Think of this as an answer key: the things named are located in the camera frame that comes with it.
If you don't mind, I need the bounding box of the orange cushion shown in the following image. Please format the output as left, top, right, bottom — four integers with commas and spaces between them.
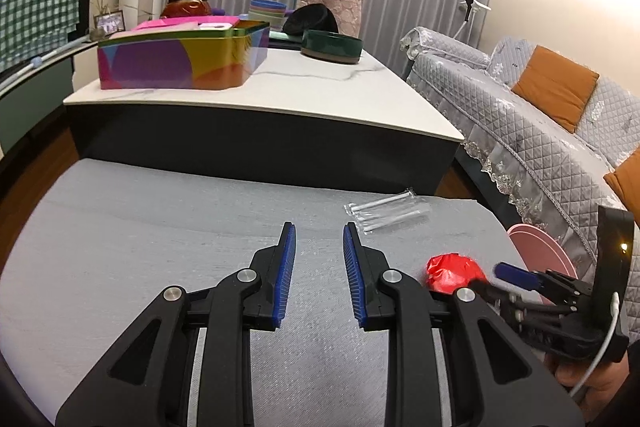
603, 157, 640, 220
511, 46, 600, 134

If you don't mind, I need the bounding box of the green checked cloth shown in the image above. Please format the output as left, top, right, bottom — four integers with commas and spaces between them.
0, 0, 86, 72

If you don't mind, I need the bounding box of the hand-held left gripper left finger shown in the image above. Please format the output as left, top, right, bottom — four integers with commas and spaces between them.
55, 222, 297, 427

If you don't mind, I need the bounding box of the small photo frame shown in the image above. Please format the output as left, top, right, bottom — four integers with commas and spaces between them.
93, 10, 126, 35

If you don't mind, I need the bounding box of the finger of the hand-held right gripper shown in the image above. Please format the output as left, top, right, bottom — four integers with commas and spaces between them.
494, 262, 551, 293
469, 278, 507, 308

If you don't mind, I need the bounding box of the grey quilted sofa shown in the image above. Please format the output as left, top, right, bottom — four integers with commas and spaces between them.
400, 27, 640, 278

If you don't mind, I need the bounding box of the colourful tin box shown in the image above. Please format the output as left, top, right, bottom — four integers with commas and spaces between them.
96, 19, 271, 91

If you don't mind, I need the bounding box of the green television stand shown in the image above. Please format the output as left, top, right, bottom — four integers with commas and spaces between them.
0, 39, 101, 168

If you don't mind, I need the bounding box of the white charging cable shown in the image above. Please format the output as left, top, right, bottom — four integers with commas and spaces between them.
567, 294, 621, 395

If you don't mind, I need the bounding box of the white coffee table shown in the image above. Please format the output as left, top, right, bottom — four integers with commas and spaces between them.
62, 14, 466, 198

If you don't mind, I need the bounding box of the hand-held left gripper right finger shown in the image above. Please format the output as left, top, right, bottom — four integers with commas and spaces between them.
342, 222, 586, 427

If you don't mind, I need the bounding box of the pink lace basket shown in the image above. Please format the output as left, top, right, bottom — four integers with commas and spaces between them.
297, 0, 363, 35

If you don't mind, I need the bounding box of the dark green bowl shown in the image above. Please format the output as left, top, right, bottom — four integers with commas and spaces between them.
300, 29, 363, 65

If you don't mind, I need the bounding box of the pink plastic basin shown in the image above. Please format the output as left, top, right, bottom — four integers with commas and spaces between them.
506, 223, 581, 308

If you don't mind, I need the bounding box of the light green cloth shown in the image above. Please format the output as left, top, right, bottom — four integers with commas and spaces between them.
269, 29, 303, 48

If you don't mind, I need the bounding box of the person's right hand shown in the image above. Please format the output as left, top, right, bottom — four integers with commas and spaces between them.
545, 349, 632, 408

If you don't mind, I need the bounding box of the stack of pastel bowls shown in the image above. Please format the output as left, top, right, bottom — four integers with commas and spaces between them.
248, 0, 287, 24

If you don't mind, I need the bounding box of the reddish brown teapot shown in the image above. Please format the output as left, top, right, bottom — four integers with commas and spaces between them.
160, 0, 217, 18

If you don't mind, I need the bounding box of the clear plastic tube packet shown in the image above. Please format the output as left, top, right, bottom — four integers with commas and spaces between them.
343, 188, 431, 235

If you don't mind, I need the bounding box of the pink paper box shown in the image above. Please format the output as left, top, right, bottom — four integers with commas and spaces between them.
134, 19, 201, 32

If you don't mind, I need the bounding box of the red plastic bag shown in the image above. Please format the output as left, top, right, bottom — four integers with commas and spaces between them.
426, 253, 488, 295

